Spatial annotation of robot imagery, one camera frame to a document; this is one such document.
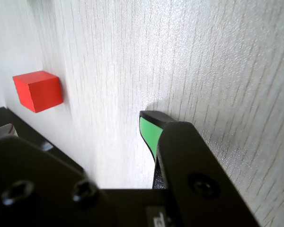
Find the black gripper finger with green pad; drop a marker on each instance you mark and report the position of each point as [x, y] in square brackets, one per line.
[33, 184]
[194, 170]

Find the red cube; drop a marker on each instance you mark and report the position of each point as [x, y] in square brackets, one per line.
[45, 94]

